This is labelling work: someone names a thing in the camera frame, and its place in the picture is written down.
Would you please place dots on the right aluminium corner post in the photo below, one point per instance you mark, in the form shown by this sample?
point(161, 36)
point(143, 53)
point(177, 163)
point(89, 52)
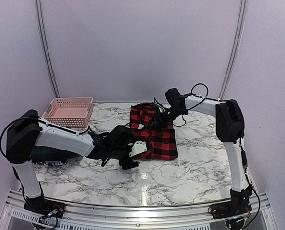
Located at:
point(235, 47)

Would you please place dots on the folded striped garment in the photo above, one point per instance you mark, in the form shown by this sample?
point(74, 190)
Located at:
point(52, 163)

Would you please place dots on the red black plaid garment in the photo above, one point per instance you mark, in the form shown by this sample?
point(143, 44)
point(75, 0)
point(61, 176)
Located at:
point(160, 140)

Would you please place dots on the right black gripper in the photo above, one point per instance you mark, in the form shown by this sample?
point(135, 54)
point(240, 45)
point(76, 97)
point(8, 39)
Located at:
point(160, 120)

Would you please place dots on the aluminium front frame rail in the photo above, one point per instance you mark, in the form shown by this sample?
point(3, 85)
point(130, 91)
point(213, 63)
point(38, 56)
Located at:
point(80, 216)

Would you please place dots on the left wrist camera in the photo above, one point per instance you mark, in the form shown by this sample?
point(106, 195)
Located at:
point(120, 142)

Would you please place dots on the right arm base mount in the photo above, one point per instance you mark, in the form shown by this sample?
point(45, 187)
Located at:
point(239, 204)

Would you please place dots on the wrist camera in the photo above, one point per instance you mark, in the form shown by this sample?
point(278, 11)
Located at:
point(174, 99)
point(120, 142)

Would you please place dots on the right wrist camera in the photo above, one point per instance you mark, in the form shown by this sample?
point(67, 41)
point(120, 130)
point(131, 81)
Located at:
point(174, 99)

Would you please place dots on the dark green plaid garment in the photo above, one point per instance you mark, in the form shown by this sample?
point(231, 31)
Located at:
point(40, 153)

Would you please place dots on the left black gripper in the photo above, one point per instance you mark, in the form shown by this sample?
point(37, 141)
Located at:
point(128, 164)

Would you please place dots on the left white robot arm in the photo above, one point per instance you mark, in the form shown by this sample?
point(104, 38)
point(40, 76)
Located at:
point(30, 130)

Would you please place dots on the pink plastic laundry basket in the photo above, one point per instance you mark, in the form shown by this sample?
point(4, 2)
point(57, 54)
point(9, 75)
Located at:
point(69, 112)

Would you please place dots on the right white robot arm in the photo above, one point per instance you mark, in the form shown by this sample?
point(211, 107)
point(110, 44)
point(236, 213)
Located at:
point(229, 127)

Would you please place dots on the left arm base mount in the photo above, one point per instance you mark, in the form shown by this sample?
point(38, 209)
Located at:
point(40, 205)

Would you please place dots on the aluminium corner post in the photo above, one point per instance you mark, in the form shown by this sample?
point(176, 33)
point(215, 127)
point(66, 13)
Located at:
point(235, 47)
point(45, 48)

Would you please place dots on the left aluminium corner post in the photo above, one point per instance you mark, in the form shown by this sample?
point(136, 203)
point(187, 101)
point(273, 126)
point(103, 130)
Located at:
point(45, 48)

